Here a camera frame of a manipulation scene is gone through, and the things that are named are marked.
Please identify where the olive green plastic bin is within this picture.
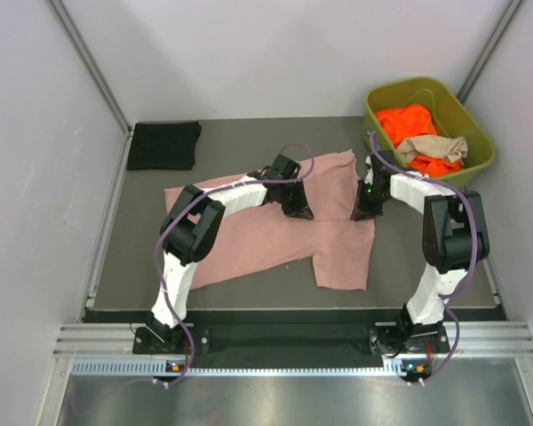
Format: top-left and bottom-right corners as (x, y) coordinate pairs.
(362, 76), (496, 189)

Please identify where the folded black t shirt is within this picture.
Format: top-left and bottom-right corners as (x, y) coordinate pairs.
(126, 122), (202, 170)

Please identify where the grey slotted cable duct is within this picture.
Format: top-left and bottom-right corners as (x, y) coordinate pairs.
(72, 359), (426, 377)

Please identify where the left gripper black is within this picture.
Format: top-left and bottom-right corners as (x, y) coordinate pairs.
(277, 177), (314, 219)

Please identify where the orange t shirt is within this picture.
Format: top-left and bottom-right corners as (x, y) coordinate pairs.
(375, 104), (464, 178)

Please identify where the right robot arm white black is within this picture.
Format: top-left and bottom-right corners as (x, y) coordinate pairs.
(351, 153), (489, 356)

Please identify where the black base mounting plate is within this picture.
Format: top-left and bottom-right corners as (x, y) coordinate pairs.
(131, 306), (507, 369)

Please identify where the pink t shirt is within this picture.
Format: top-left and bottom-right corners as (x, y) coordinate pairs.
(163, 149), (376, 292)

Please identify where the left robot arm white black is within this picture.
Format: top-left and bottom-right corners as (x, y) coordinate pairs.
(147, 154), (314, 352)

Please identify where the left aluminium corner post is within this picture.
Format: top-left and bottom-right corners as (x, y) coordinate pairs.
(45, 0), (131, 133)

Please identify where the beige t shirt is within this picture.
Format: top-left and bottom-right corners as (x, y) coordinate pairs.
(396, 135), (469, 163)

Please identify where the aluminium corner post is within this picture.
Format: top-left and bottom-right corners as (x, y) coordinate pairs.
(45, 0), (131, 133)
(457, 0), (526, 104)

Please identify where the right aluminium corner post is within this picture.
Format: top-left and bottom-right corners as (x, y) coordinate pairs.
(457, 0), (526, 104)

